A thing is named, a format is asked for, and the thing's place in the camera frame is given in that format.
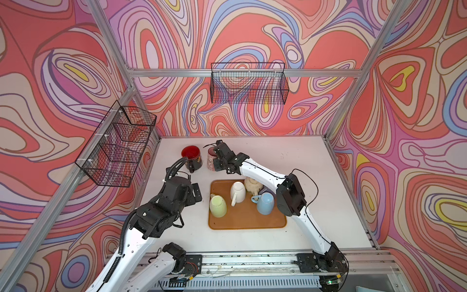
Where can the black red mug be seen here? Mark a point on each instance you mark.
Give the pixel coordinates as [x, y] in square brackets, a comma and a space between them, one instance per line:
[194, 160]

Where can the aluminium rail with vents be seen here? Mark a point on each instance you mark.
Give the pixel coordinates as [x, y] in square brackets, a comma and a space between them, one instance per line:
[368, 270]

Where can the light green mug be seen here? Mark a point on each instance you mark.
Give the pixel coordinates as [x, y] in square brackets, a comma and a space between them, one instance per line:
[218, 206]

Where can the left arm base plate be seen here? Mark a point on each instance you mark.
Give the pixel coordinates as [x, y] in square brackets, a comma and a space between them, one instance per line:
[188, 266]

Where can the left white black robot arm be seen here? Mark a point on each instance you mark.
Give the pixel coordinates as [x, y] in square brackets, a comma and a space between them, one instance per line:
[141, 229]

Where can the white cream mug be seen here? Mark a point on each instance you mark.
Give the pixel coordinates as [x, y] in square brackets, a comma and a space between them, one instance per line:
[237, 193]

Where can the black wire basket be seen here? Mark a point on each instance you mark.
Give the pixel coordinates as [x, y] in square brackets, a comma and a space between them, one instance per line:
[248, 83]
[121, 139]

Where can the left black wire basket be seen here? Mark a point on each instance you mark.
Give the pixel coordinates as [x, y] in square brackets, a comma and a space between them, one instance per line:
[121, 139]

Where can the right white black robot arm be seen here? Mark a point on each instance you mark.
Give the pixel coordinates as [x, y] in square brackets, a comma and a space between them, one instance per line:
[291, 202]

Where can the light blue mug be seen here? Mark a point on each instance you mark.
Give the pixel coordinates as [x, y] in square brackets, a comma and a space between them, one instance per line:
[264, 203]

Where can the beige ceramic teapot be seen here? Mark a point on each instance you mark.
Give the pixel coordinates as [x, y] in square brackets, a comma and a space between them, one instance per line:
[252, 186]

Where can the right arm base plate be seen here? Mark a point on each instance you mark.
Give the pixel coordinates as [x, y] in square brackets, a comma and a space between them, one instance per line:
[316, 263]

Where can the back black wire basket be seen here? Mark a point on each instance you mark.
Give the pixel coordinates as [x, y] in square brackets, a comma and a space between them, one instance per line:
[248, 83]

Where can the pink floral mug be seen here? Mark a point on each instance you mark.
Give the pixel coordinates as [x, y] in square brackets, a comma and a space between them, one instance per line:
[211, 156]

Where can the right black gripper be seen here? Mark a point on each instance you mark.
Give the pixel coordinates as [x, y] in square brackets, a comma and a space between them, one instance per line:
[216, 161]

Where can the orange brown serving tray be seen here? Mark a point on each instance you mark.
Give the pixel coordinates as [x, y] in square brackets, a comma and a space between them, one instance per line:
[243, 215]

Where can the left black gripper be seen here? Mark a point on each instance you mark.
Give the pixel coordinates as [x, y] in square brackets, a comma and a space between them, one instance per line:
[191, 196]

